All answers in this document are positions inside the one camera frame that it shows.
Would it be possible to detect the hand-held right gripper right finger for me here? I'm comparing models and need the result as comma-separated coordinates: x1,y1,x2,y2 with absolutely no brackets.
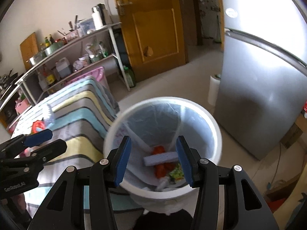
176,136,280,230

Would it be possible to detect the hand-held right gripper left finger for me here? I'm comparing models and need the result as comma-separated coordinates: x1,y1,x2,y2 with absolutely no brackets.
27,136,132,230

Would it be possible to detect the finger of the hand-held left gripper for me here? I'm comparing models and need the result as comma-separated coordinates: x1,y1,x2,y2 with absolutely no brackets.
0,139,68,172
0,129,53,154

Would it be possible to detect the orange snack packet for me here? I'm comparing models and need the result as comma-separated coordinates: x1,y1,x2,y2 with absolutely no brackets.
32,121,46,135

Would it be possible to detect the white plastic bin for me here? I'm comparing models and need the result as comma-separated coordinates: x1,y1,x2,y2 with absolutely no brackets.
103,96,222,215

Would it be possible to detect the green printed wrapper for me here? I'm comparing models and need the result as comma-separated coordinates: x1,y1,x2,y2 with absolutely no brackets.
168,163,186,181

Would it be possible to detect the pale purple flat bar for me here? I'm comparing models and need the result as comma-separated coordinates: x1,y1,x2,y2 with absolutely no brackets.
143,151,179,166

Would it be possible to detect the white bristly wad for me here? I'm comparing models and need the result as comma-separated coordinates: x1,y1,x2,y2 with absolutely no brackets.
40,103,57,128

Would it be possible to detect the orange plastic wrapper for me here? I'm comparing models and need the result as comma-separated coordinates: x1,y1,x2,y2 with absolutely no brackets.
152,146,177,179

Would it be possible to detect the white crumpled paper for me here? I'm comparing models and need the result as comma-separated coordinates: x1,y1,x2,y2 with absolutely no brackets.
156,177,173,191

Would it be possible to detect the striped tablecloth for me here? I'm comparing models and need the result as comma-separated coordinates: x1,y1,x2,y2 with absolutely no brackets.
7,75,147,218

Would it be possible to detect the white metal side rack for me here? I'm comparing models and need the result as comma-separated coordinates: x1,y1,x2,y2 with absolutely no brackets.
0,77,31,130

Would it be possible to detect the white round bin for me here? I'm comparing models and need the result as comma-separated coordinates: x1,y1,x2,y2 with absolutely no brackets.
106,99,216,215

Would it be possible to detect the yellow label oil bottle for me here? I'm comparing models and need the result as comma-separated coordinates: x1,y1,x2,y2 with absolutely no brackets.
45,67,57,85

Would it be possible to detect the dark cooking pan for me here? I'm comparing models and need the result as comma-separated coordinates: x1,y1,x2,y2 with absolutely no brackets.
0,68,20,87

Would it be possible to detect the white jug with dark liquid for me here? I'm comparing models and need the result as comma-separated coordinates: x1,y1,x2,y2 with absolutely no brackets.
56,57,72,78

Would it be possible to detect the steel basin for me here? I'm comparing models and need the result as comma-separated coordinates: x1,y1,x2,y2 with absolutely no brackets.
26,53,46,66

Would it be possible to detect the white paper roll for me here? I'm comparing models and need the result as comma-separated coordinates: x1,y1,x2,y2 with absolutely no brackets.
207,74,221,106

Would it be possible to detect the crumpled clear plastic bag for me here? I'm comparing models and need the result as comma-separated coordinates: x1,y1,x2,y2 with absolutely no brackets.
73,58,91,71

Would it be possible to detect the green liquid jug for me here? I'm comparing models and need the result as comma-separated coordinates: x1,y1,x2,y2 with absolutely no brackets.
123,66,137,88

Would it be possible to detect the pink lidded storage box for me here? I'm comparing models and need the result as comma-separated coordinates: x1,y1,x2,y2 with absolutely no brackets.
64,67,109,94

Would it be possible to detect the wooden cutting board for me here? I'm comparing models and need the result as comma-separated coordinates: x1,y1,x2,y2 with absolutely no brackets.
20,32,40,71

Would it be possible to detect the grey green cooking pot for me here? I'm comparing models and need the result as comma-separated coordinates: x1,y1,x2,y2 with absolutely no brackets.
42,40,66,56

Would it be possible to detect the silver refrigerator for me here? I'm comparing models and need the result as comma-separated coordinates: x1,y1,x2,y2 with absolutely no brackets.
213,0,307,161

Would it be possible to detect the pink utensil holder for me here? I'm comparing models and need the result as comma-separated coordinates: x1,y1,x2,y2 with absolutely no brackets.
65,30,81,43

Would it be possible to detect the brown cardboard box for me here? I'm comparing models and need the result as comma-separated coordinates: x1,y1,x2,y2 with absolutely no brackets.
279,114,307,150

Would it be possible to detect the black appliance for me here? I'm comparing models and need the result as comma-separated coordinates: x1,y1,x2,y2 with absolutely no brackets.
112,27,131,69

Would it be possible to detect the clear plastic storage container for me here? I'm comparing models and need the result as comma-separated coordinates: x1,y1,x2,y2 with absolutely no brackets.
78,18,96,35

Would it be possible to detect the white electric kettle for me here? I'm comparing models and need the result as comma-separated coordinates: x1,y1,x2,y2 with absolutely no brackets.
92,3,111,29

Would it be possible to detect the curved white shelf rack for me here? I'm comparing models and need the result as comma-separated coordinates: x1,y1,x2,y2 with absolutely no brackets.
14,22,131,106

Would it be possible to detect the yellow wooden door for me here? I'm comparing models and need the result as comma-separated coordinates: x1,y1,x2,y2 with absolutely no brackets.
111,0,188,83

